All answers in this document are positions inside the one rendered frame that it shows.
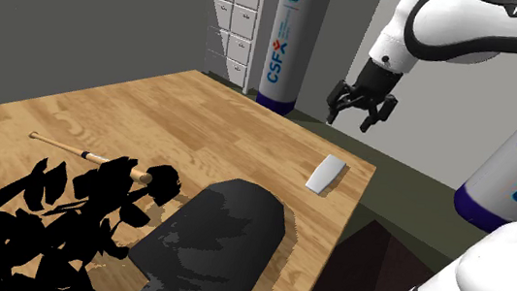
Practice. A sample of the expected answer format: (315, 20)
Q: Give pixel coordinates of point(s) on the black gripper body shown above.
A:
(375, 82)

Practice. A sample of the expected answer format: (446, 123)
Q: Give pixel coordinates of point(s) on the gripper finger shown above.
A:
(384, 108)
(336, 98)

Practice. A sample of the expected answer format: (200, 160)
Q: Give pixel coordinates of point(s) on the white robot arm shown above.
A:
(460, 22)

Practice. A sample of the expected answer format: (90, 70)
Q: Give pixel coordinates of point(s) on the white flat wedge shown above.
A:
(326, 174)

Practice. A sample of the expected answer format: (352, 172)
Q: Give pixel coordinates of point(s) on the white chest of drawers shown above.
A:
(239, 24)

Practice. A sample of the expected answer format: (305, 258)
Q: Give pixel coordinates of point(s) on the dark robot stand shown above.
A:
(360, 273)

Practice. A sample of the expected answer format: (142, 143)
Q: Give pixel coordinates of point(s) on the wooden table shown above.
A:
(171, 117)

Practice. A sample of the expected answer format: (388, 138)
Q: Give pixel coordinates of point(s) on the dark grey rounded box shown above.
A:
(216, 240)

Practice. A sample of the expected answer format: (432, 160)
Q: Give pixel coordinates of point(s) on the wooden baseball bat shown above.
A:
(75, 150)

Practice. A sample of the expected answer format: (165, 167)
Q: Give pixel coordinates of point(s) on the black leafy plant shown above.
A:
(40, 238)

